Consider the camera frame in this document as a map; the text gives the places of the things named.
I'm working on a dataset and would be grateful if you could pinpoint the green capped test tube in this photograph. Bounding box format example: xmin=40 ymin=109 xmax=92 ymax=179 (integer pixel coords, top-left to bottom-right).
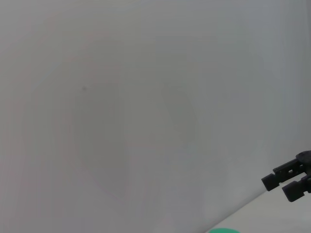
xmin=208 ymin=228 xmax=240 ymax=233

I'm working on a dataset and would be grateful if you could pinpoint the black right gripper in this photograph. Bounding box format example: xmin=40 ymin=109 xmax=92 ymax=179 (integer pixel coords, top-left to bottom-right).
xmin=261 ymin=150 xmax=311 ymax=202

